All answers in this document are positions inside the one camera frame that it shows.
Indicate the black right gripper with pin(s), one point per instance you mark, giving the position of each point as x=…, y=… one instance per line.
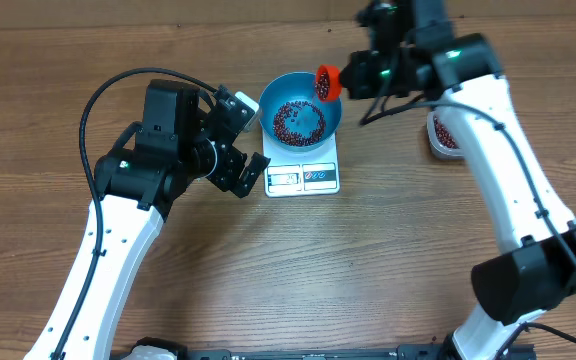
x=350, y=76

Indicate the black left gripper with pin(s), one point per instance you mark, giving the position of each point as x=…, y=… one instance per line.
x=234, y=162

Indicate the orange scoop with blue handle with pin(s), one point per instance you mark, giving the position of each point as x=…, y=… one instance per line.
x=328, y=87

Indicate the clear plastic bean container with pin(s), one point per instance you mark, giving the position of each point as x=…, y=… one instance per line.
x=437, y=149

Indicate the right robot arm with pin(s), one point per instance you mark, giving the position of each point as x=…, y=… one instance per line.
x=415, y=55

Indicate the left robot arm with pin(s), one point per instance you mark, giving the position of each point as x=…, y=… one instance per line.
x=186, y=133

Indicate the red beans in bowl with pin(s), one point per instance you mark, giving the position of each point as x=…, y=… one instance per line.
x=299, y=123

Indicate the teal plastic bowl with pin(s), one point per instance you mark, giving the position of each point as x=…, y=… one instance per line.
x=297, y=86

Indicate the white digital kitchen scale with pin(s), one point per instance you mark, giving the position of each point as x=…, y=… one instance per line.
x=296, y=173

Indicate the red beans in container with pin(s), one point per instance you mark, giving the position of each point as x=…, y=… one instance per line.
x=443, y=135

